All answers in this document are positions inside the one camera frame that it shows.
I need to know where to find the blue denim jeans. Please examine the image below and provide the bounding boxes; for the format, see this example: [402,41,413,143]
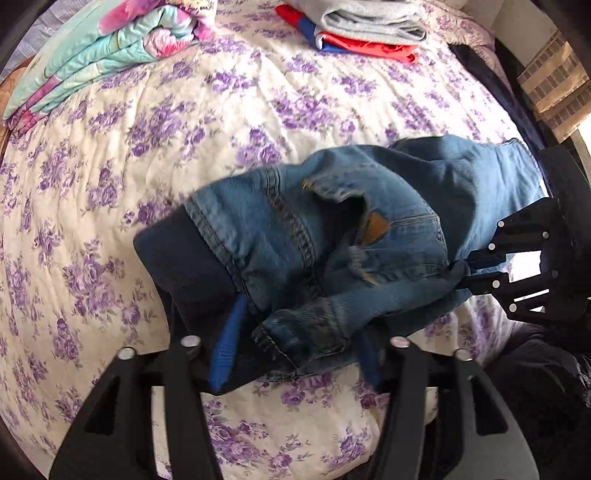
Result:
[133,134,548,395]

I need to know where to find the dark navy pants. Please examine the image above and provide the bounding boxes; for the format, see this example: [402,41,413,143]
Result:
[449,44,546,157]

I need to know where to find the beige checkered curtain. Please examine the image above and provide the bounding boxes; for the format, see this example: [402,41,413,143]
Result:
[518,30,591,142]

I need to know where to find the folded grey garment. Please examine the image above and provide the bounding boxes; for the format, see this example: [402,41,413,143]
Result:
[287,0,427,45]

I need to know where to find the purple floral bed sheet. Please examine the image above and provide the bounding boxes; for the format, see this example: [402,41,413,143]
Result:
[1,1,519,473]

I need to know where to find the folded red blue garment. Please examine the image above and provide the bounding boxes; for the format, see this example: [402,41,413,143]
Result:
[274,4,417,64]

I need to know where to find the folded floral quilt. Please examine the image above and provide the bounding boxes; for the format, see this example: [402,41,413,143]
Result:
[3,0,217,133]

